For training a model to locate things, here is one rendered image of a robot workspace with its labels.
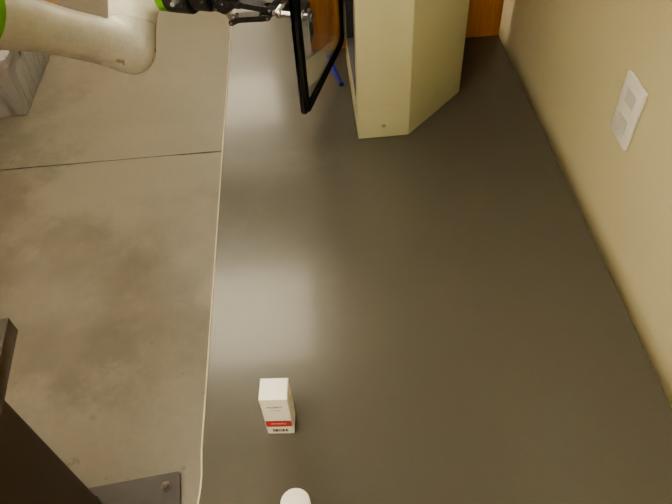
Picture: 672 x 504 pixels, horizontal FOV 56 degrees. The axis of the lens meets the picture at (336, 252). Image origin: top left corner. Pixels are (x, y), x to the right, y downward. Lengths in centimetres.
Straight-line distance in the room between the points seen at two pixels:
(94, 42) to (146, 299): 124
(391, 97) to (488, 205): 30
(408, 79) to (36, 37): 70
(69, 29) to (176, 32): 252
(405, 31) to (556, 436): 76
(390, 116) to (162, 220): 149
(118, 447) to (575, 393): 147
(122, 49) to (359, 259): 66
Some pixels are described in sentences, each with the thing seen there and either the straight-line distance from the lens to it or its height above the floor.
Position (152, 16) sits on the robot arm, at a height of 116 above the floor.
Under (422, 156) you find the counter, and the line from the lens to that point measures 135.
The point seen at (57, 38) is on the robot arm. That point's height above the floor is 122.
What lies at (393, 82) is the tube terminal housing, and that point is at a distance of 132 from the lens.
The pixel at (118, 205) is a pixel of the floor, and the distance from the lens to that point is 279.
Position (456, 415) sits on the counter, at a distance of 98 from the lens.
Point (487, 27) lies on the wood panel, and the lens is 174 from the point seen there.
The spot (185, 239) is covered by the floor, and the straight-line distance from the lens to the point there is 256.
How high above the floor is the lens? 181
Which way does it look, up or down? 49 degrees down
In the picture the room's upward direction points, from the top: 4 degrees counter-clockwise
